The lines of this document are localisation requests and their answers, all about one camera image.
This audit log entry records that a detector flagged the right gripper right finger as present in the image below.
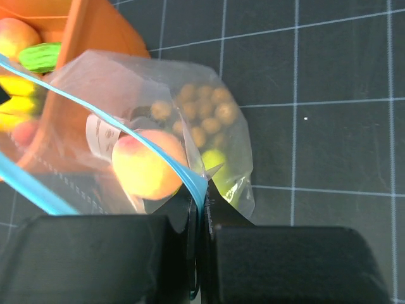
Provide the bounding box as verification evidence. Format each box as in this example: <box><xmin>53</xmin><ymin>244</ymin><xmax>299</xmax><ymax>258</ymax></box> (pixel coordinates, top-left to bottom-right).
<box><xmin>201</xmin><ymin>182</ymin><xmax>390</xmax><ymax>303</ymax></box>

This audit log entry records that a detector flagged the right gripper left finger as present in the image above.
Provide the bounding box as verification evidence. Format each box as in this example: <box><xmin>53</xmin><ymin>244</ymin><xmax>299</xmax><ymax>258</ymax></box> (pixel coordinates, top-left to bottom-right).
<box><xmin>1</xmin><ymin>189</ymin><xmax>197</xmax><ymax>303</ymax></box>

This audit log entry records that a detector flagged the green pear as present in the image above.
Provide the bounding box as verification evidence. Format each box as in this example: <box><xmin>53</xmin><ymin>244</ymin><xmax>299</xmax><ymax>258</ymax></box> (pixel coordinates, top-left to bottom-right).
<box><xmin>201</xmin><ymin>149</ymin><xmax>240</xmax><ymax>207</ymax></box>

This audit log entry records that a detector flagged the peach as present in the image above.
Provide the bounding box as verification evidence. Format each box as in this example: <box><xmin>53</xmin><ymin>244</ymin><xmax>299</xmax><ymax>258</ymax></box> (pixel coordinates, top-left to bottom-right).
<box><xmin>1</xmin><ymin>18</ymin><xmax>42</xmax><ymax>62</ymax></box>
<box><xmin>11</xmin><ymin>120</ymin><xmax>39</xmax><ymax>147</ymax></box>
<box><xmin>111</xmin><ymin>129</ymin><xmax>188</xmax><ymax>200</ymax></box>

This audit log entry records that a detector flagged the clear zip top bag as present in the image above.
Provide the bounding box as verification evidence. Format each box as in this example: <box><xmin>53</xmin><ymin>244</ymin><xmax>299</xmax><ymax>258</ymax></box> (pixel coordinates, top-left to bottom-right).
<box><xmin>1</xmin><ymin>50</ymin><xmax>255</xmax><ymax>217</ymax></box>

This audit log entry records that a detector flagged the brown longan bunch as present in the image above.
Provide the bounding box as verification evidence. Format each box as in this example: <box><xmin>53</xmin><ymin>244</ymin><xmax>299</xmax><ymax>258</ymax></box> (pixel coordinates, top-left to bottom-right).
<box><xmin>150</xmin><ymin>84</ymin><xmax>239</xmax><ymax>151</ymax></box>

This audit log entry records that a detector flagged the yellow banana bunch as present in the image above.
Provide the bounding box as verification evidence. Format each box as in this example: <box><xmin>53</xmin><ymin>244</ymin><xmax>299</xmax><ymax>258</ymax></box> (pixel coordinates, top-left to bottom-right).
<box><xmin>1</xmin><ymin>75</ymin><xmax>47</xmax><ymax>132</ymax></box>

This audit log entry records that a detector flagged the black grid mat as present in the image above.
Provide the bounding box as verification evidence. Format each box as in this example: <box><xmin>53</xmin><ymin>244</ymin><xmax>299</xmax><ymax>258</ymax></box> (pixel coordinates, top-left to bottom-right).
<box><xmin>113</xmin><ymin>1</ymin><xmax>404</xmax><ymax>303</ymax></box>

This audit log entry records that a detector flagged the orange plastic basket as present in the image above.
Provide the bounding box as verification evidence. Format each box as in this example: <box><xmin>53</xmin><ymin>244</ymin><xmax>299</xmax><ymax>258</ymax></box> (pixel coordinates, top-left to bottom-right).
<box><xmin>1</xmin><ymin>1</ymin><xmax>151</xmax><ymax>181</ymax></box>

